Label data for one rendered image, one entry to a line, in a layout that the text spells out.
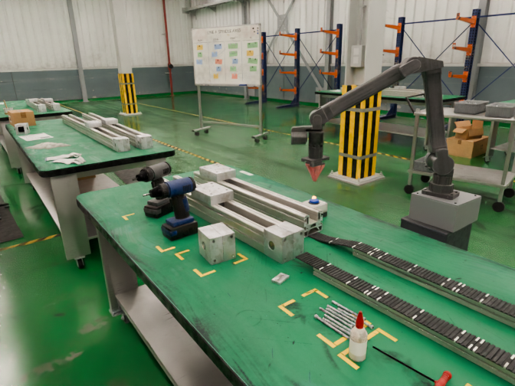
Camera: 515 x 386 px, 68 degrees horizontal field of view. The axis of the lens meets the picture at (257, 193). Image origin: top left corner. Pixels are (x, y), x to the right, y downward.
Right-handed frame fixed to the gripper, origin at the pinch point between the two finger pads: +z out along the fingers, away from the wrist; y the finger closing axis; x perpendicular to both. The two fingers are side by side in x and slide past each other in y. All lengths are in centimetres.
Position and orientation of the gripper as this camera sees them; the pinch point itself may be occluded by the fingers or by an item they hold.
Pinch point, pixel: (314, 178)
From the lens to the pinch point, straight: 158.2
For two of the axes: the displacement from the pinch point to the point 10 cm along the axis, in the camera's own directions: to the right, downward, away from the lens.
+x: 6.2, 2.5, -7.4
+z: 0.2, 9.4, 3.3
